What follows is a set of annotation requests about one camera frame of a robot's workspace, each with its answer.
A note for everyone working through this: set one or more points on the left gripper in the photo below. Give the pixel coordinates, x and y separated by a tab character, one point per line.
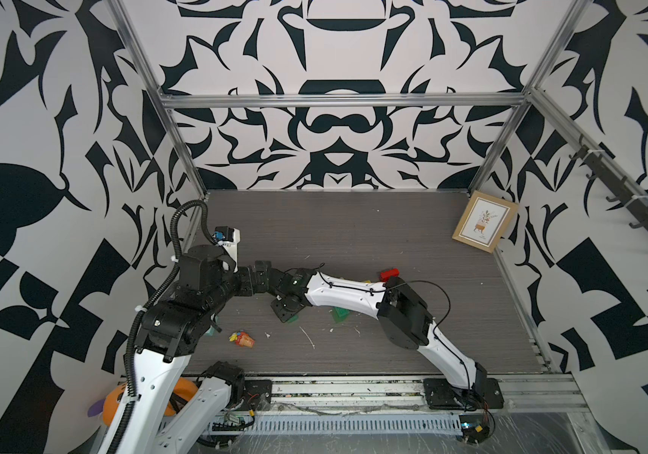
246	282

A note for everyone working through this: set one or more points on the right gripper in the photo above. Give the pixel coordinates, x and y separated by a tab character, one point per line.
279	312

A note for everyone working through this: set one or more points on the dark green long lego brick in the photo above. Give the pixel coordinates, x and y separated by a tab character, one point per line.
340	315

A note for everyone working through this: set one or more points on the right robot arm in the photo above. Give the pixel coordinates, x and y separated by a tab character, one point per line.
402	313

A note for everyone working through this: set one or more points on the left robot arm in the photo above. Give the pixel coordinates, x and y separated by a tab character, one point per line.
163	337

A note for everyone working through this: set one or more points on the small ice cream toy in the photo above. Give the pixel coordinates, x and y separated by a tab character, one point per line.
242	339

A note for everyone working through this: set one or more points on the red flat lego brick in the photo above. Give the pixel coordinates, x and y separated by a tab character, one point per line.
388	274

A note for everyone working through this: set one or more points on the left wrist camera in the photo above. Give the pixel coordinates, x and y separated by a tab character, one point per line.
228	238

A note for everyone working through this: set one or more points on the white cable duct strip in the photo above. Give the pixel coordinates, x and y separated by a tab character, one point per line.
349	424

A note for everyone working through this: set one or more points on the wooden picture frame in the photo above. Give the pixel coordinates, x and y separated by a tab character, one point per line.
484	221

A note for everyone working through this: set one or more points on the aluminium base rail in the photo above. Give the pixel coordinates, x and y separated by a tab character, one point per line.
328	394

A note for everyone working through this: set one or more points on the wall hook rack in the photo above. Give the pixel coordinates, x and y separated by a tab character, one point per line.
624	192

